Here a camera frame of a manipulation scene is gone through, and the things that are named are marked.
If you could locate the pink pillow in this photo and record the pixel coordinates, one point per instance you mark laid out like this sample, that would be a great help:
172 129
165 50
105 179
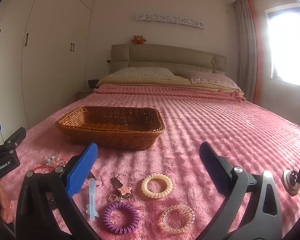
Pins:
210 79

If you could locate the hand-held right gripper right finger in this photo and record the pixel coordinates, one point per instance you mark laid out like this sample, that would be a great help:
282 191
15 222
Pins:
212 158

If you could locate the beige upholstered headboard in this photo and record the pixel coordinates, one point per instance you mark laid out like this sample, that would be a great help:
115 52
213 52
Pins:
165 56

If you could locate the brown wicker basket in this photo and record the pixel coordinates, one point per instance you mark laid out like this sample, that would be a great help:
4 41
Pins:
110 127

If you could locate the grey and orange curtain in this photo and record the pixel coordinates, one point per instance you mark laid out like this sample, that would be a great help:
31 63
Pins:
247 50

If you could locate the person's left hand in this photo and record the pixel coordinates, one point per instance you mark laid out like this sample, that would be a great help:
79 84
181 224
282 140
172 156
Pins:
7 205

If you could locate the round phone stand base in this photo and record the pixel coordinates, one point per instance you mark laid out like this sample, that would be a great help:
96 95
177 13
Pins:
291 182

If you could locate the white pillow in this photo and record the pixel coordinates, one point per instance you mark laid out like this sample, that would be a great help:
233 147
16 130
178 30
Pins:
142 72

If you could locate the white wardrobe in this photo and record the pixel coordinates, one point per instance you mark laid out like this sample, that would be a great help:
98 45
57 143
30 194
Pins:
40 55

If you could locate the pink plush blanket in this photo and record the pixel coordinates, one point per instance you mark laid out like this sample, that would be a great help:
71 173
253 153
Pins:
190 120

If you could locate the orange plush toy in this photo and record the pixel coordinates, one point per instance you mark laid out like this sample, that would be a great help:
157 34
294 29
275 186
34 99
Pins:
138 40

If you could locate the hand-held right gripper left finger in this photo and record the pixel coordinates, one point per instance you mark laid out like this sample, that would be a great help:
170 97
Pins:
82 170

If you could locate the window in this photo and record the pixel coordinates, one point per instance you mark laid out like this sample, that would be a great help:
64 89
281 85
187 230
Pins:
287 47

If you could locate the dark object on nightstand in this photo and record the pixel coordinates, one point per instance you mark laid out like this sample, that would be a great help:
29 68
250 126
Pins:
93 83

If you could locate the nightstand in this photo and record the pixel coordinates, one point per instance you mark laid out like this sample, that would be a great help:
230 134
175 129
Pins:
83 95

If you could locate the white carved wall shelf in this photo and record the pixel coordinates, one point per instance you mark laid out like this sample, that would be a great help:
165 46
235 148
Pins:
170 21

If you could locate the translucent blue hair clip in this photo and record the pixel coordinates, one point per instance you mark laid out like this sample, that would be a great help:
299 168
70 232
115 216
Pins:
92 200

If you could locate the pink star hair clip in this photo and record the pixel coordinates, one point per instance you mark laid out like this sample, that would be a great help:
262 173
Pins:
123 189

